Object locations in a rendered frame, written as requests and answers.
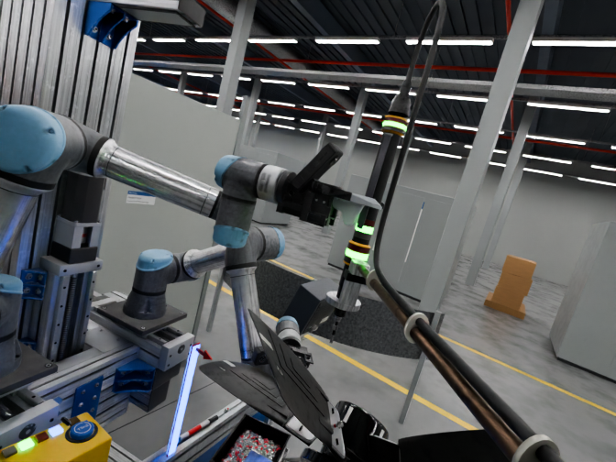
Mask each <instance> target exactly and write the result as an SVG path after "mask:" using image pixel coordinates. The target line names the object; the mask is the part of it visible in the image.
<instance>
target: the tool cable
mask: <svg viewBox="0 0 616 462"><path fill-rule="evenodd" d="M438 8H439V15H438V19H437V24H436V28H435V32H434V37H433V41H432V45H431V48H430V51H429V54H428V58H427V61H426V64H425V67H424V71H423V77H422V79H421V83H420V86H419V89H418V93H417V95H416V99H415V102H414V105H413V109H412V113H411V117H410V120H409V124H408V126H407V129H406V133H405V136H404V139H403V142H402V145H401V151H400V154H399V157H398V160H397V163H396V167H395V170H394V173H393V176H392V179H391V183H390V188H389V191H388V195H387V198H386V201H385V204H384V208H383V211H382V215H381V218H380V221H379V228H378V232H377V236H376V241H375V246H374V253H373V263H374V270H372V271H371V272H370V273H369V274H368V276H367V279H366V284H367V287H368V288H369V289H370V290H371V291H374V290H373V289H372V288H371V286H370V285H369V282H370V281H371V280H372V279H376V280H378V281H379V283H380V284H382V285H383V287H384V288H385V289H386V291H387V292H388V293H389V294H390V296H391V297H392V298H393V299H394V301H395V302H396V303H397V304H398V305H399V306H400V307H401V308H402V309H403V311H404V312H406V313H407V315H408V316H409V319H408V320H407V322H406V324H405V326H404V334H405V337H406V338H407V340H408V341H409V342H410V343H413V344H416V343H415V342H414V340H413V339H412V338H411V336H410V331H411V329H412V328H414V327H416V326H418V327H419V328H420V329H421V330H422V331H423V333H424V334H425V335H426V336H427V337H428V338H429V339H430V340H431V341H432V343H433V344H434V345H435V346H436V347H437V348H438V349H439V350H440V351H441V353H442V354H443V355H444V356H445V357H446V358H447V359H448V360H449V361H450V363H451V364H452V365H453V366H454V367H455V368H456V369H457V370H458V371H459V373H460V374H461V375H462V376H463V377H464V378H465V379H466V380H467V381H468V383H469V384H470V385H471V386H472V387H473V388H474V389H475V390H476V391H477V392H478V394H479V395H480V396H481V397H482V398H483V399H484V400H485V401H486V402H487V404H488V405H489V406H490V407H491V408H492V409H493V410H494V411H495V412H496V414H497V415H498V416H499V417H500V418H501V419H502V420H503V421H504V422H505V423H506V424H507V425H508V426H509V427H510V428H511V429H512V430H513V432H514V433H515V434H516V435H517V436H518V437H519V438H520V439H521V440H522V444H521V445H520V446H519V447H518V448H517V450H516V452H515V454H514V455H513V458H512V461H511V462H565V461H564V460H563V459H562V458H561V457H560V453H559V449H558V446H557V445H556V444H555V443H554V442H553V441H552V440H551V439H550V438H549V437H548V436H546V435H544V434H538V433H537V432H536V431H535V430H534V429H533V428H532V427H531V426H530V425H529V424H528V423H527V422H526V421H525V420H524V419H523V418H522V417H521V416H520V415H519V414H518V413H517V412H516V411H515V410H514V409H513V408H512V407H511V406H510V405H509V404H508V403H507V402H506V401H505V400H504V399H503V398H502V397H501V396H500V395H499V394H498V393H497V392H496V391H495V390H494V389H493V388H492V387H491V386H490V385H489V384H488V383H487V382H486V381H485V380H484V379H483V378H482V377H481V376H480V375H479V374H478V373H477V372H476V371H475V370H474V369H473V368H472V367H471V366H470V365H469V364H468V363H467V362H466V361H465V360H464V359H463V358H462V357H461V356H460V355H459V354H458V353H457V352H456V351H455V350H454V349H453V348H452V347H451V346H450V345H449V344H448V343H447V342H446V341H445V340H444V339H443V338H442V337H441V336H440V335H439V334H438V333H437V332H436V331H435V330H434V329H433V328H432V327H431V326H430V325H429V321H428V318H427V317H426V316H425V315H424V314H423V313H417V312H416V311H415V310H414V309H413V308H412V307H411V305H410V304H408V303H407V302H406V301H405V300H404V299H403V298H402V297H401V296H400V294H399V293H398V292H397V291H396V290H395V289H394V288H393V287H392V286H391V284H390V283H389V282H388V281H387V279H386V278H385V276H384V274H383V273H382V271H381V268H380V244H381V240H382V236H383V231H384V227H385V224H386V220H387V217H388V213H389V210H390V207H391V201H392V197H393V195H394V192H395V188H396V185H397V181H398V179H399V176H400V172H401V169H402V164H403V161H404V157H405V154H406V151H407V148H408V145H409V142H410V138H411V135H412V132H413V127H414V124H415V120H416V117H417V115H418V111H419V108H420V105H421V102H422V99H423V96H424V90H425V87H426V84H427V81H428V77H429V74H430V71H431V68H432V65H433V61H434V58H435V53H436V49H437V45H438V42H439V39H440V35H441V32H442V28H443V25H444V20H445V15H446V1H445V0H437V1H436V2H435V4H434V5H433V7H432V9H431V11H430V13H429V15H428V17H427V18H426V20H425V22H424V24H423V28H422V31H421V33H420V36H419V38H418V40H417V43H416V46H415V49H414V53H413V55H412V60H411V63H410V67H409V70H408V72H407V76H406V79H405V80H409V81H410V80H411V79H412V76H413V71H414V67H415V64H416V62H417V59H418V55H419V52H420V49H421V47H422V44H423V41H424V37H425V34H426V32H427V29H428V28H429V26H430V24H431V21H432V19H433V17H434V15H435V13H436V11H437V9H438Z"/></svg>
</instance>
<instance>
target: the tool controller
mask: <svg viewBox="0 0 616 462"><path fill-rule="evenodd" d="M338 287H339V285H337V284H336V283H335V282H333V281H332V280H331V279H329V278H324V279H320V280H315V281H311V282H307V283H304V284H301V285H300V287H299V289H298V291H297V292H296V293H295V295H294V297H293V298H292V300H291V303H290V304H289V306H288V308H287V310H286V311H285V313H284V315H283V316H291V317H293V318H294V319H295V320H296V321H297V324H298V326H299V332H300V336H301V335H303V334H305V333H307V332H310V333H312V331H313V330H314V331H315V330H317V328H318V326H319V325H322V324H323V323H325V322H326V321H328V318H329V317H330V315H331V314H332V312H333V311H334V309H335V307H334V306H332V305H331V304H329V303H328V302H327V301H326V299H325V297H326V294H327V293H328V292H337V290H338ZM283 316H282V317H283Z"/></svg>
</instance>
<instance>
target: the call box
mask: <svg viewBox="0 0 616 462"><path fill-rule="evenodd" d="M77 417H78V418H79V419H80V420H81V422H83V421H85V420H87V421H88V422H91V423H93V425H94V429H93V433H92V435H91V436H89V437H87V438H85V439H82V440H75V439H72V438H71V437H70V431H71V429H72V427H71V426H67V425H66V424H65V423H59V424H57V425H59V426H60V427H61V428H62V429H63V432H62V433H60V434H57V435H55V436H52V435H51V434H50V432H49V429H51V428H53V427H55V426H57V425H55V426H53V427H51V428H49V429H47V430H44V431H42V432H40V433H43V432H46V433H47V434H48V436H49V439H47V440H45V441H43V442H41V443H39V444H38V443H37V441H36V440H35V439H34V436H35V435H38V434H40V433H38V434H34V435H32V436H30V437H28V438H26V439H24V440H27V439H29V438H30V439H31V440H32V442H33V443H34V445H33V446H32V447H30V448H28V449H25V450H23V451H22V450H21V449H20V447H19V446H18V443H20V442H22V441H24V440H21V441H19V442H17V443H15V444H12V445H10V446H15V448H16V450H17V454H15V455H13V456H10V457H8V458H4V457H3V455H2V454H1V451H2V450H4V449H6V448H7V447H5V448H3V449H1V450H0V462H107V460H108V456H109V451H110V446H111V442H112V437H111V436H110V435H109V434H108V433H107V432H106V431H105V430H104V428H103V427H102V426H101V425H100V424H99V423H98V422H97V421H96V420H95V419H94V418H93V417H92V416H91V415H90V414H89V413H88V412H85V413H82V414H80V415H78V416H77ZM8 447H9V446H8Z"/></svg>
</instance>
